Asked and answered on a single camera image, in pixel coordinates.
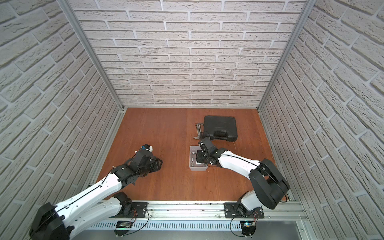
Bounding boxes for aluminium right corner post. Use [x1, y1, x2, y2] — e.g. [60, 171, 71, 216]
[258, 0, 316, 112]

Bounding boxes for small circuit board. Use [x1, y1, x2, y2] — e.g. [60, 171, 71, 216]
[114, 221, 134, 237]
[240, 221, 257, 238]

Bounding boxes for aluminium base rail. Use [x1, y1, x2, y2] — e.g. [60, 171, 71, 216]
[109, 201, 308, 221]

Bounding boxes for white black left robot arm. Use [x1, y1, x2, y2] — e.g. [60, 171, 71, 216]
[29, 145, 163, 240]

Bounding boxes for black plastic tool case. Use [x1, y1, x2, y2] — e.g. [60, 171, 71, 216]
[203, 116, 238, 142]

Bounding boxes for aluminium corner post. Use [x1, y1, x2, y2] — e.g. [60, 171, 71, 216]
[258, 0, 316, 112]
[58, 0, 125, 111]

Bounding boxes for white slotted cable duct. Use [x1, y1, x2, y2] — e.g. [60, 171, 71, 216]
[86, 220, 298, 232]

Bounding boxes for grey metal pipe wrench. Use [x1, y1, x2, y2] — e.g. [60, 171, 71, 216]
[194, 123, 204, 140]

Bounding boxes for aluminium left corner post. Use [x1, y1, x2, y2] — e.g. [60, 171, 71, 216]
[58, 0, 125, 111]

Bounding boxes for left small circuit board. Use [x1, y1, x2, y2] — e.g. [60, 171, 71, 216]
[114, 221, 134, 237]

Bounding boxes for translucent white storage box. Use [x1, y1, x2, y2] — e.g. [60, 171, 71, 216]
[189, 146, 208, 172]

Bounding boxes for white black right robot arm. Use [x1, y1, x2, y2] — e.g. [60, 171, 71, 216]
[197, 138, 290, 216]

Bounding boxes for right small circuit board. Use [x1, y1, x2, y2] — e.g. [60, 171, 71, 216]
[240, 221, 257, 238]

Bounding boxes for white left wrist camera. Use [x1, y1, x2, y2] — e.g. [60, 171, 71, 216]
[142, 144, 153, 152]

